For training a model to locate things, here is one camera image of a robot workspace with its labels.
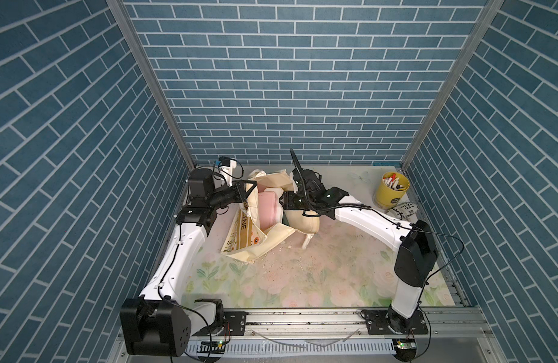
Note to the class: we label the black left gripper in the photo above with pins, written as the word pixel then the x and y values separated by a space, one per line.
pixel 239 193

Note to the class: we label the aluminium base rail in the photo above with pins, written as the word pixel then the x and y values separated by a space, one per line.
pixel 442 334

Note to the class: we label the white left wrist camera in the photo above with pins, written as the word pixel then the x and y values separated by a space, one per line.
pixel 226 167

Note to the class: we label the floral cream canvas bag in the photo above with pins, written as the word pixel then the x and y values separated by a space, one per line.
pixel 246 242

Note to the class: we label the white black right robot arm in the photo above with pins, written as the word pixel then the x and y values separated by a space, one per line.
pixel 415 253

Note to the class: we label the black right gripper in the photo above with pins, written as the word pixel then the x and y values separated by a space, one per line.
pixel 287 200

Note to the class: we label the yellow pen cup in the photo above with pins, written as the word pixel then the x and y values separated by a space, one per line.
pixel 392 188

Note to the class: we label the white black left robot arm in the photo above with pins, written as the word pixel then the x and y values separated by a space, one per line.
pixel 156 323

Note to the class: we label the white pencil case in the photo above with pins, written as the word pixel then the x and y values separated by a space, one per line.
pixel 273 207

